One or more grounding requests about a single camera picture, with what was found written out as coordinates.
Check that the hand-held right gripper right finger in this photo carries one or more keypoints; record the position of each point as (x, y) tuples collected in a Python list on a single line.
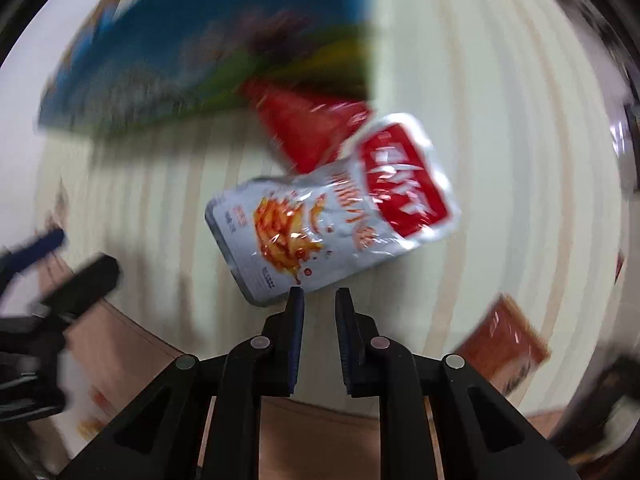
[(345, 340)]

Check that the silver red snack packet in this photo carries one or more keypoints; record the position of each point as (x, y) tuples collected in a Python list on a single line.
[(325, 210)]

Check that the blue green cardboard box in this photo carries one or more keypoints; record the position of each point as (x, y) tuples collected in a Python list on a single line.
[(200, 35)]

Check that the brown orange snack packet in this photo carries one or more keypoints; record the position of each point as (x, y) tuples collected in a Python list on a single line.
[(505, 345)]

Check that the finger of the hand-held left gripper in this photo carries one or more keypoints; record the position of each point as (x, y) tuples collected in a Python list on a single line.
[(82, 282), (37, 250)]

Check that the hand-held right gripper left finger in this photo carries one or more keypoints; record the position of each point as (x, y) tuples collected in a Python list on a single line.
[(297, 340)]

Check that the plain red snack packet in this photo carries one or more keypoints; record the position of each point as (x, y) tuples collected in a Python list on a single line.
[(305, 120)]

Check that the striped cream cloth pink border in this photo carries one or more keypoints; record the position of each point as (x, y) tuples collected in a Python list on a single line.
[(500, 160)]

